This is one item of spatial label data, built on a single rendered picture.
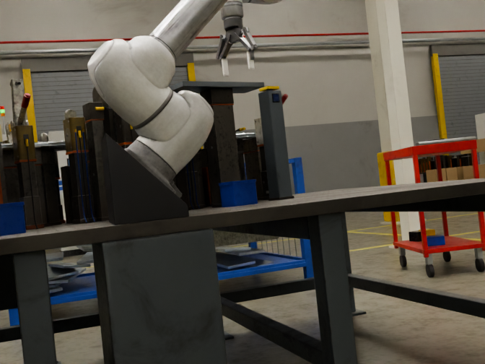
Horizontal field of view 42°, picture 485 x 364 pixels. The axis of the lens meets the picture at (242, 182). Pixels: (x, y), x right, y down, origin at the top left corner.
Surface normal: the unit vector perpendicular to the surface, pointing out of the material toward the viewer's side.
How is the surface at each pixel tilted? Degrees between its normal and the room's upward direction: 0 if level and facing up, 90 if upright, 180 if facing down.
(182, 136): 99
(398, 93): 90
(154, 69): 96
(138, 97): 111
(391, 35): 90
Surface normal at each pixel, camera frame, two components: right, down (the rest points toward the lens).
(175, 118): 0.44, 0.07
